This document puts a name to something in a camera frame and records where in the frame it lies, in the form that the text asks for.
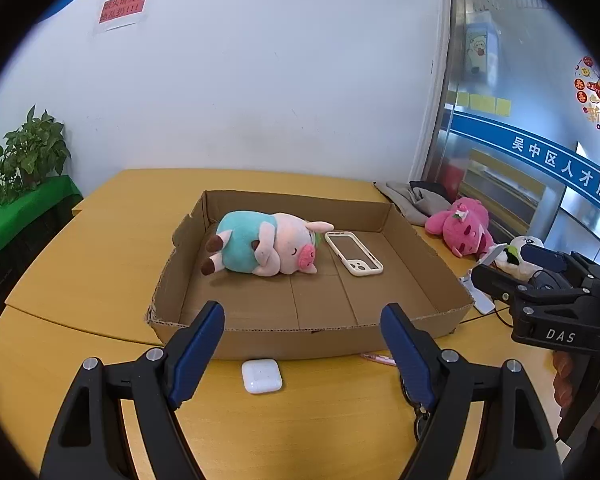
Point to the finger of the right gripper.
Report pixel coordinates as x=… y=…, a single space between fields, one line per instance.
x=574 y=268
x=500 y=282

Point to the pink pen with charm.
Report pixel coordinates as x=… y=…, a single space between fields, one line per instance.
x=379 y=359

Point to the beige clear phone case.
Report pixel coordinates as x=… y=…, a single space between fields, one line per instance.
x=353 y=254

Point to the white earbuds case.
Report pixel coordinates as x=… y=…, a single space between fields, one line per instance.
x=261 y=376

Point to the pink pig plush toy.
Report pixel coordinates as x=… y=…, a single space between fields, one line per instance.
x=252 y=242

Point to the black sunglasses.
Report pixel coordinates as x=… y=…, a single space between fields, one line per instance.
x=422 y=415

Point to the person's hand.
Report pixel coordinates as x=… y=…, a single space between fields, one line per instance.
x=567 y=382

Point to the white panda plush toy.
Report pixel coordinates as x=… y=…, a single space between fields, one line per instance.
x=510 y=260

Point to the white phone stand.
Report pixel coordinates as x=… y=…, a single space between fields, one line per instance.
x=476 y=280

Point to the magenta bear plush toy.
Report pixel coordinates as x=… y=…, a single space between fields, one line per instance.
x=464 y=228

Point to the grey folded cloth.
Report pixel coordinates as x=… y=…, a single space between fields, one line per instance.
x=416 y=200

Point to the yellow sticky notes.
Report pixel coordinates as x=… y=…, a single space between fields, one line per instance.
x=484 y=104

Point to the brown cardboard tray box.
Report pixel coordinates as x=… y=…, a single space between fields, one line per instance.
x=303 y=316

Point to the green cloth covered bench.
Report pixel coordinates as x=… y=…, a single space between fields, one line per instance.
x=17 y=215

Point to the large potted green plant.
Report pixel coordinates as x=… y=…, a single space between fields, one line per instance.
x=30 y=154

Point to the red wall notice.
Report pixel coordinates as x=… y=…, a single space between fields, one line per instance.
x=116 y=14

